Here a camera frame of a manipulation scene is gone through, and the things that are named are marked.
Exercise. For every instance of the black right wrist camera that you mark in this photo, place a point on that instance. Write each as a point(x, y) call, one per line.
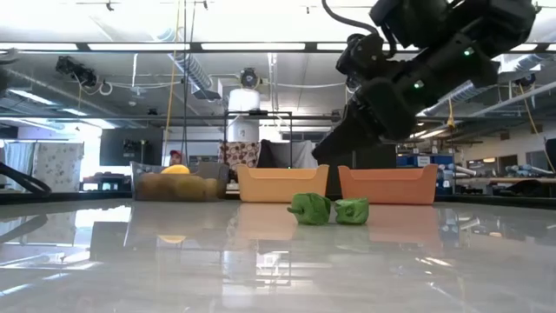
point(365, 56)

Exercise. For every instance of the grey draped cloth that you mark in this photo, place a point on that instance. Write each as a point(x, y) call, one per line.
point(299, 154)

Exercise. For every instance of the yellow plastic basket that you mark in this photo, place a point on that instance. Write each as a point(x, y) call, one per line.
point(282, 184)

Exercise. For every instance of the silver ventilation duct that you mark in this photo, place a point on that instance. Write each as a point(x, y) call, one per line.
point(191, 69)
point(465, 93)

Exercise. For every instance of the person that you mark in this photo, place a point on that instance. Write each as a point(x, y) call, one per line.
point(176, 158)

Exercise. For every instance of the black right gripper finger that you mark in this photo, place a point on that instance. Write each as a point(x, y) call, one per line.
point(347, 126)
point(369, 139)

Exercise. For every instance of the black mounted camera rig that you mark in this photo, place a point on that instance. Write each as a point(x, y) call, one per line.
point(76, 69)

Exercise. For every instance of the brown dotted cloth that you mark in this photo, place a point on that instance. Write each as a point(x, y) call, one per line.
point(239, 154)

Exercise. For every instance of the black flat monitor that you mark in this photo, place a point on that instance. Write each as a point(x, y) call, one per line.
point(113, 148)

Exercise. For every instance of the orange plastic basket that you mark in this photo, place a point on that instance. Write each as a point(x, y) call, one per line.
point(391, 187)

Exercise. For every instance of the translucent grey plastic basket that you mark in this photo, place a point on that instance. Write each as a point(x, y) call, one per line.
point(208, 170)

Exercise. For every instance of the black metal rack frame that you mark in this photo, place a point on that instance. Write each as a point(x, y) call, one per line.
point(258, 113)

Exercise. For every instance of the green toy bell pepper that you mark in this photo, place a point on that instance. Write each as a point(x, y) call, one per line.
point(352, 211)
point(310, 209)

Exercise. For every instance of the dark low workbench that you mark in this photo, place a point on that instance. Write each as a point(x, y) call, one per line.
point(104, 180)

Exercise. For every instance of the white floral curtain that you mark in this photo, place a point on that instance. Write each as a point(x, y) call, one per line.
point(58, 165)

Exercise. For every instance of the black draped cloth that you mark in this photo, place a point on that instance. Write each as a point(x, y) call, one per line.
point(266, 152)

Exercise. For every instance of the pale plain curtain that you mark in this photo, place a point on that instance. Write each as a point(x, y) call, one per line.
point(19, 150)

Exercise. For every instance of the black round fan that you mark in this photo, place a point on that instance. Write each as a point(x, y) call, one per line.
point(249, 78)

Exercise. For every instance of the white cylindrical tank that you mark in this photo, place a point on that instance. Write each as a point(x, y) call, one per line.
point(244, 100)

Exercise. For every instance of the blue storage bins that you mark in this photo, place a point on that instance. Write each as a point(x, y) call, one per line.
point(406, 161)

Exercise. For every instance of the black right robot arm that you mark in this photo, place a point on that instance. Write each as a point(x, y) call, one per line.
point(478, 21)

